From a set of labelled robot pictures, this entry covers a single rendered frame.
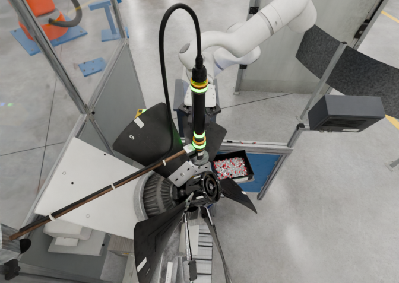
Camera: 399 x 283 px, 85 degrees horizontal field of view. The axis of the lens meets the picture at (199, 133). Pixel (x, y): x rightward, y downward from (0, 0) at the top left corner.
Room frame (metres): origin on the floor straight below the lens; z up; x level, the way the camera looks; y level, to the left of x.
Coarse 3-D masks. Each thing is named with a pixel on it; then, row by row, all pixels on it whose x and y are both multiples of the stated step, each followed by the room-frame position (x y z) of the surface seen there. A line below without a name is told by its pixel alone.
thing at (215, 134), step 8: (184, 120) 0.65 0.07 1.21; (184, 128) 0.61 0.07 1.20; (192, 128) 0.62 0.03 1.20; (208, 128) 0.63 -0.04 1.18; (216, 128) 0.64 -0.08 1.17; (224, 128) 0.66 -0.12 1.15; (184, 136) 0.57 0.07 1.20; (192, 136) 0.57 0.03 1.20; (208, 136) 0.58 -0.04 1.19; (216, 136) 0.59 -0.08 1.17; (224, 136) 0.60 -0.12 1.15; (192, 144) 0.53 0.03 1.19; (208, 144) 0.54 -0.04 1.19; (216, 144) 0.54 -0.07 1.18; (208, 152) 0.49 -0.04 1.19; (216, 152) 0.50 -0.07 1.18; (208, 160) 0.46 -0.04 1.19
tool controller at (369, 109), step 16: (336, 96) 0.77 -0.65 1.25; (352, 96) 0.77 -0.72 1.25; (368, 96) 0.77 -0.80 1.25; (320, 112) 0.73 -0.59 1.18; (336, 112) 0.68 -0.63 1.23; (352, 112) 0.68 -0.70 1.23; (368, 112) 0.68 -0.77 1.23; (384, 112) 0.68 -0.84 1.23; (320, 128) 0.71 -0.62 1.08; (336, 128) 0.70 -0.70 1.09; (352, 128) 0.69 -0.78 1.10
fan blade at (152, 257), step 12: (180, 204) 0.23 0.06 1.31; (156, 216) 0.17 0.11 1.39; (168, 216) 0.19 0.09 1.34; (180, 216) 0.22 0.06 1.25; (144, 228) 0.14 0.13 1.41; (156, 228) 0.15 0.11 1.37; (168, 228) 0.16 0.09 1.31; (144, 240) 0.12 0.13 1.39; (156, 240) 0.13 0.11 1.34; (168, 240) 0.15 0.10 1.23; (144, 252) 0.09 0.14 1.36; (156, 252) 0.10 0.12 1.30; (144, 264) 0.07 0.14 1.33; (156, 264) 0.08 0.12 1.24; (144, 276) 0.05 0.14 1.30
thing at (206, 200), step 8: (192, 176) 0.36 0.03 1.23; (200, 176) 0.35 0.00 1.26; (208, 176) 0.37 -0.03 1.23; (216, 176) 0.38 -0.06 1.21; (184, 184) 0.35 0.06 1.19; (192, 184) 0.33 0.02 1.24; (200, 184) 0.32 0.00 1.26; (208, 184) 0.33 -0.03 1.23; (216, 184) 0.35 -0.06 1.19; (176, 192) 0.31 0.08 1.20; (184, 192) 0.32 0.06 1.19; (200, 192) 0.29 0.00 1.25; (208, 192) 0.30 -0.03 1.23; (216, 192) 0.31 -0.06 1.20; (176, 200) 0.29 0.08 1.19; (184, 200) 0.29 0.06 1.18; (192, 200) 0.28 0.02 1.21; (200, 200) 0.28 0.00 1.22; (208, 200) 0.27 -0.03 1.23; (216, 200) 0.28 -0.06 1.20; (192, 208) 0.28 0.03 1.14
